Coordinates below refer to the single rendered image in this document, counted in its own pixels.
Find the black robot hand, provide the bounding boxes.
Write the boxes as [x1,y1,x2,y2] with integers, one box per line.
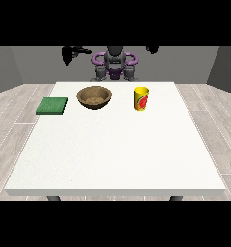
[61,46,93,67]
[145,46,159,55]

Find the brown wooden bowl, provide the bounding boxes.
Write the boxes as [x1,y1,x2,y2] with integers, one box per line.
[75,85,113,111]

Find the yellow cup with melon print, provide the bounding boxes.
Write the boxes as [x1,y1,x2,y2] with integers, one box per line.
[133,86,150,112]

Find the green square pad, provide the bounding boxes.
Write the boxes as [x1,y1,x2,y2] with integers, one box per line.
[35,96,69,116]

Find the grey robot trunk purple rings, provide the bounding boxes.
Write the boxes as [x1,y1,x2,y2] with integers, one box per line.
[89,46,141,83]

